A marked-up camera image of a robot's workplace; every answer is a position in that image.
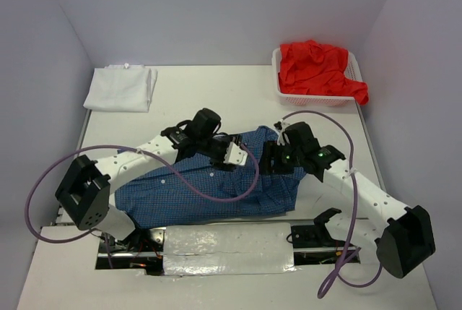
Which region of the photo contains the red shirt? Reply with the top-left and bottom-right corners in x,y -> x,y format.
277,40 -> 369,105

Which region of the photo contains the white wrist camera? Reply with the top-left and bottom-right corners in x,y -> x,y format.
224,142 -> 248,166
274,119 -> 289,146

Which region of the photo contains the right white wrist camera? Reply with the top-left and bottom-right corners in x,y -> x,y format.
274,119 -> 289,146

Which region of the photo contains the blue plaid long sleeve shirt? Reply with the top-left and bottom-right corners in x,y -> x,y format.
114,125 -> 306,228

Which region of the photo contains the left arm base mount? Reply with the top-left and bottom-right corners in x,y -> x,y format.
93,227 -> 166,276

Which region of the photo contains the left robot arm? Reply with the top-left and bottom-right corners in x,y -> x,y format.
56,108 -> 248,251

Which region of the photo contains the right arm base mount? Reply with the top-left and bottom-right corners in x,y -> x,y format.
286,208 -> 344,266

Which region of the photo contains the folded white shirt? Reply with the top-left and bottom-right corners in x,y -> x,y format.
83,64 -> 157,113

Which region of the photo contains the shiny silver tape sheet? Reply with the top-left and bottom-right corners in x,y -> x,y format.
162,223 -> 295,276

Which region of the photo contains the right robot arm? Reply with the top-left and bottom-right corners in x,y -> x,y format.
260,121 -> 436,279

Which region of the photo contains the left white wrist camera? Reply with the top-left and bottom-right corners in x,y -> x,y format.
224,142 -> 248,166

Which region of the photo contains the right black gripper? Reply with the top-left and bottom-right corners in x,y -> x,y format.
254,139 -> 303,174

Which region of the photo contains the white plastic basket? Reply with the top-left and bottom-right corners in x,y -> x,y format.
271,48 -> 362,107

